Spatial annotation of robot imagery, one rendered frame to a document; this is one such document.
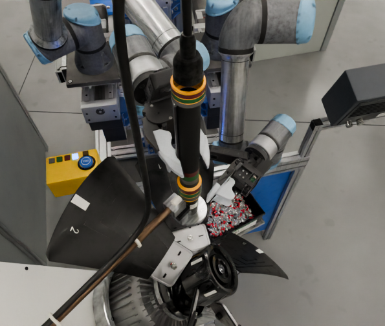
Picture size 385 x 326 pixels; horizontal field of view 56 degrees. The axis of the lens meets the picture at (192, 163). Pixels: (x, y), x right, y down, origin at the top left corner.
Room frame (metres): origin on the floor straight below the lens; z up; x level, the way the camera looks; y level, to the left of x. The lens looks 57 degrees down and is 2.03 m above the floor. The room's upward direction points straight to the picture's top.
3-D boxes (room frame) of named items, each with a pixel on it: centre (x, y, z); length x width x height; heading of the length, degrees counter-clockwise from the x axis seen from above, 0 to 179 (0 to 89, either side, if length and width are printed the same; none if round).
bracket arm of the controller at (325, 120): (0.81, -0.53, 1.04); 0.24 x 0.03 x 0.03; 103
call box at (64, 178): (0.60, 0.37, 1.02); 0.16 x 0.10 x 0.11; 103
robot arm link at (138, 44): (0.58, 0.12, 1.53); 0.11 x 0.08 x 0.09; 23
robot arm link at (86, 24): (1.11, 0.39, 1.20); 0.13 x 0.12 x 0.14; 129
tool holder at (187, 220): (0.31, 0.01, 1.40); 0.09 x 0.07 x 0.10; 138
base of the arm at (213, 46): (1.19, -0.11, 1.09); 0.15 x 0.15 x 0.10
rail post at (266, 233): (0.79, -0.43, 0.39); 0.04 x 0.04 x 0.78; 13
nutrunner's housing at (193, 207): (0.32, 0.00, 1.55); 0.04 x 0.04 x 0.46
